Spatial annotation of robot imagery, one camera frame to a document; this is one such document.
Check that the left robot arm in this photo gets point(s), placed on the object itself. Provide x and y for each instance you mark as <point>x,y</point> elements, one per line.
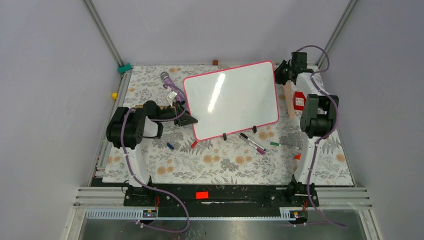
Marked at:
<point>129,126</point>

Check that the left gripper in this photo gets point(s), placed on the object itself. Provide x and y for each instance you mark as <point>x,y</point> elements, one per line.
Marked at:
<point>186,119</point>

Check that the peach toy microphone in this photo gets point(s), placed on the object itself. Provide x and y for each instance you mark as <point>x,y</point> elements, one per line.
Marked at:
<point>289,99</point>

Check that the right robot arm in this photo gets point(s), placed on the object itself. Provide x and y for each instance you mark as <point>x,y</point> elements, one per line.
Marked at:
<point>318,119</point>

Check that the red small box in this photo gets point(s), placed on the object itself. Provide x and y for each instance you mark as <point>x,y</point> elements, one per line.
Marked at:
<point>299,101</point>

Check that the pink framed whiteboard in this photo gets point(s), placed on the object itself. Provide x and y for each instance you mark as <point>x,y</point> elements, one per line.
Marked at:
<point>231,100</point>

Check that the magenta capped marker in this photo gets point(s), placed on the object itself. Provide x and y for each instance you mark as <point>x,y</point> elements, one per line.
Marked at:
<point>259,150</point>

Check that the teal corner clamp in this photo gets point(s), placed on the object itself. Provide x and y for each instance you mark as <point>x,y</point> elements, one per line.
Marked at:
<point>125,68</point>

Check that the black capped marker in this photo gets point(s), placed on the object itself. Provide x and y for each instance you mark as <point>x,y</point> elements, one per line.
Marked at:
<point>252,141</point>

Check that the red tape label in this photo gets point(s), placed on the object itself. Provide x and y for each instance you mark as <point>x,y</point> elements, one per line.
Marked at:
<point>201,195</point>

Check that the red capped marker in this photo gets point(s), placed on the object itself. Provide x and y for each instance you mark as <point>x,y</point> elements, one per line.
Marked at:
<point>194,144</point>

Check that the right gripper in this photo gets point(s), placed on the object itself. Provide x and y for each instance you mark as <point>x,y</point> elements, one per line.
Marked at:
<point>277,72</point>

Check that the blue marker cap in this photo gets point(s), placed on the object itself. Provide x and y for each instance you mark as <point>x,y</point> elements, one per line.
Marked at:
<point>170,146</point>

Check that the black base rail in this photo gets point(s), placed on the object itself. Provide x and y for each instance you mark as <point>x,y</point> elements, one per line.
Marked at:
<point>170,194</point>

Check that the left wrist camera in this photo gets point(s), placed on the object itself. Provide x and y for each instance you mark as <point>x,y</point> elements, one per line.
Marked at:
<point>170,97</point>

